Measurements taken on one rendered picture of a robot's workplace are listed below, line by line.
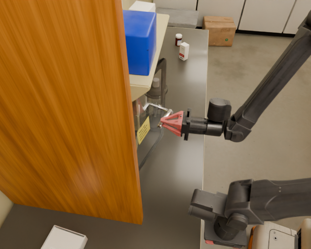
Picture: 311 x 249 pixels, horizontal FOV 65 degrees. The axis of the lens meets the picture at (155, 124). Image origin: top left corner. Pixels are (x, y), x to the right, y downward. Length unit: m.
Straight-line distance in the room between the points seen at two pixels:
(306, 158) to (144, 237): 1.91
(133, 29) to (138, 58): 0.05
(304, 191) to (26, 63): 0.49
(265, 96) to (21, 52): 0.63
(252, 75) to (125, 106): 2.85
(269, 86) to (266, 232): 1.15
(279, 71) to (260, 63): 2.69
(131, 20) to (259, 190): 0.40
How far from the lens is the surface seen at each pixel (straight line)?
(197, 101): 1.30
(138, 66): 0.50
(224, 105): 0.78
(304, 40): 0.76
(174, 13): 3.65
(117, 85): 0.40
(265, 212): 0.50
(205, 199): 0.57
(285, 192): 0.48
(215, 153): 2.27
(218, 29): 3.50
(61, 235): 0.94
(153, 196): 0.97
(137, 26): 0.50
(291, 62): 0.77
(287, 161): 2.45
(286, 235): 1.79
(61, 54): 0.40
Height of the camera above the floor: 1.83
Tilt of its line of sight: 49 degrees down
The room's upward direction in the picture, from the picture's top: straight up
